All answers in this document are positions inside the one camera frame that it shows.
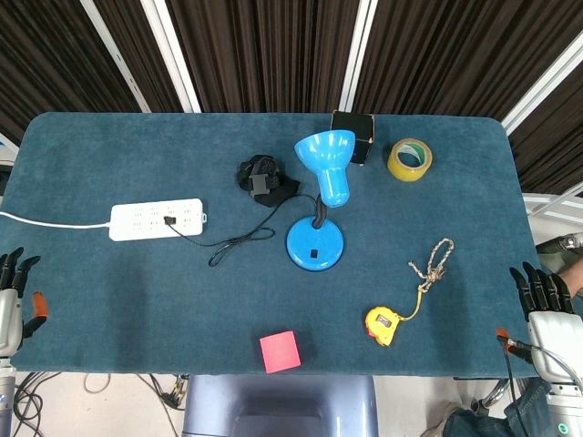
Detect white power strip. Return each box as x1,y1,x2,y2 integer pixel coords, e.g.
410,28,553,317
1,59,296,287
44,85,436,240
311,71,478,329
107,197,209,243

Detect white frame bar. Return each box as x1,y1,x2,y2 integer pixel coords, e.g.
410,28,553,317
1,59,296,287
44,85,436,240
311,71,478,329
138,0,202,114
79,0,152,114
338,0,383,114
499,30,583,137

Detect black lamp cord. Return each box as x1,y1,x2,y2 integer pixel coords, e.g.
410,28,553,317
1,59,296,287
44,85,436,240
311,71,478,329
162,193,322,269

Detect black floor cable bundle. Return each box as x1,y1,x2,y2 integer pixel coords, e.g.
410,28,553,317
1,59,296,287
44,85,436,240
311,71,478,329
12,371,63,437

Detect black cardboard box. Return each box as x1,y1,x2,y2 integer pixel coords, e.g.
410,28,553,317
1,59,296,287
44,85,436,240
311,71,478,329
328,109,376,167

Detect pink sticky note pad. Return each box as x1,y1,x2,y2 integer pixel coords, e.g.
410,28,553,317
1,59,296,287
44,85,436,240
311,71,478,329
259,330,302,375

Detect floor cables with plug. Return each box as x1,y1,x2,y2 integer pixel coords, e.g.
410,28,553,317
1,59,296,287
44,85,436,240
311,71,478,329
135,372,190,437

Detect white floor cable loop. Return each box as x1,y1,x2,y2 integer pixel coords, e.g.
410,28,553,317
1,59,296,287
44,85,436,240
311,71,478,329
83,372,113,395

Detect teal table mat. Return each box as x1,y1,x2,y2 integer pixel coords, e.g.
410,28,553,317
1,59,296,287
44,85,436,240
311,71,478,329
0,111,563,380

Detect blue desk lamp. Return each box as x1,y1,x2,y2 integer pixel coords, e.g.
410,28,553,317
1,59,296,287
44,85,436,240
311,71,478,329
285,129,357,274

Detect yellow packing tape roll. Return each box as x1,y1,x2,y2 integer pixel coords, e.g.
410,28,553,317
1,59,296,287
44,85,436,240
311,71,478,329
386,137,435,184

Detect chrome metal tube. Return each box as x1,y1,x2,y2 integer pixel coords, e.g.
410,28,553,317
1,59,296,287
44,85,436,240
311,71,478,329
472,378,512,416

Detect black strap bundle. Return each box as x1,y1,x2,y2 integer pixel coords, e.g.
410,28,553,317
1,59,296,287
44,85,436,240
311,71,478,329
235,154,302,208

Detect yellow tape measure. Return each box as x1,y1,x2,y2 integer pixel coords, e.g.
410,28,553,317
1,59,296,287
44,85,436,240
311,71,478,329
364,290,425,349

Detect blue-grey robot torso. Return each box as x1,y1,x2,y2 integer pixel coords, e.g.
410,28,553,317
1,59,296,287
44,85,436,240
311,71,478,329
181,373,380,437

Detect dark brown pleated curtain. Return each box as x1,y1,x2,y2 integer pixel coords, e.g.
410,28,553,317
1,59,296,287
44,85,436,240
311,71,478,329
0,0,583,197

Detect white power strip cable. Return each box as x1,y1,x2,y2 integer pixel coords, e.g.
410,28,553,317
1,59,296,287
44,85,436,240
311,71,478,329
0,209,113,230

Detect beige knotted rope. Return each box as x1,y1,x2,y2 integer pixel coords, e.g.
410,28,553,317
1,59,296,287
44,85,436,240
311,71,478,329
407,238,455,295

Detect black right hand cable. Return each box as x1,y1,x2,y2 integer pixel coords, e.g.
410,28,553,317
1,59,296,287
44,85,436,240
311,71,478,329
498,335,523,437

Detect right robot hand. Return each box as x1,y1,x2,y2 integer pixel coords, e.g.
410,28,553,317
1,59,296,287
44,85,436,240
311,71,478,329
495,260,583,384

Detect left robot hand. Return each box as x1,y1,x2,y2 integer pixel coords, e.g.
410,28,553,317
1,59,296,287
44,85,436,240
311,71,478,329
0,247,49,359

